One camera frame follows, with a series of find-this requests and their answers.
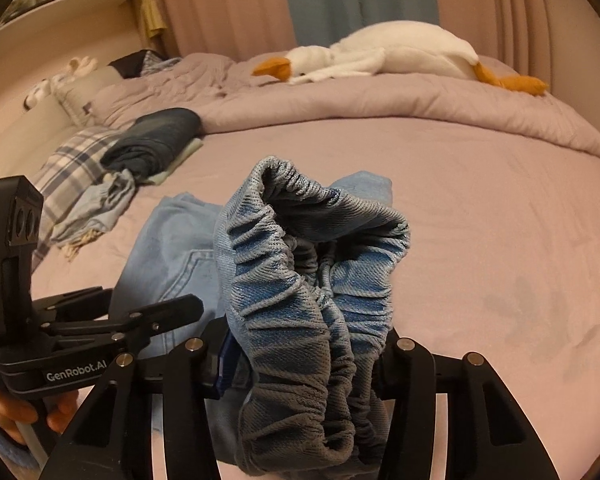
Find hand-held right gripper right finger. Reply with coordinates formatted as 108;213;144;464
375;327;561;480

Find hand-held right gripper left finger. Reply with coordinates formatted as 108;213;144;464
39;322;242;480

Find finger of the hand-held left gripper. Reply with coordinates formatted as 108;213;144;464
50;295;204;361
30;286;113;326

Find light blue denim pants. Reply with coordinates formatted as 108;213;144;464
115;156;412;478

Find folded pale blue pants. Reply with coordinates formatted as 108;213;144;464
50;169;137;246

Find folded dark grey pants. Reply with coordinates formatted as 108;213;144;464
101;107;202;184

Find person's left hand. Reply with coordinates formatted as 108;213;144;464
0;387;79;434

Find folded cream patterned cloth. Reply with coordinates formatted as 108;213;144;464
60;230;101;261

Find plaid pillow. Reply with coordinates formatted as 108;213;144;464
30;127;126;271

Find beige padded headboard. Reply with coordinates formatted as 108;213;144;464
0;105;76;181

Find folded light green cloth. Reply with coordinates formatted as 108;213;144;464
147;137;204;186

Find pink bed sheet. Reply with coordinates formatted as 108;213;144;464
30;115;600;480

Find small black white plush toy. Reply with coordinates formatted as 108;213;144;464
22;79;56;110

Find beige pillow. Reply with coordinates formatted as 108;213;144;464
55;67;126;126

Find black cloth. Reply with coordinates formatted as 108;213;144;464
109;50;153;80

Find blue plaid cloth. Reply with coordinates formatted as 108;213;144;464
142;50;182;74

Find pink quilt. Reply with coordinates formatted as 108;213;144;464
55;52;600;166

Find yellow hanging cloth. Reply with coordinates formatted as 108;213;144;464
142;0;168;38

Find pink curtain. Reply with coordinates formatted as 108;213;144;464
145;0;600;86

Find white goose plush toy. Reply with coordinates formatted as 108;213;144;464
251;20;549;97

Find blue curtain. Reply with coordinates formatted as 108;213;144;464
278;0;440;48

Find cream wall shelf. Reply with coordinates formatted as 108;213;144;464
0;0;148;56

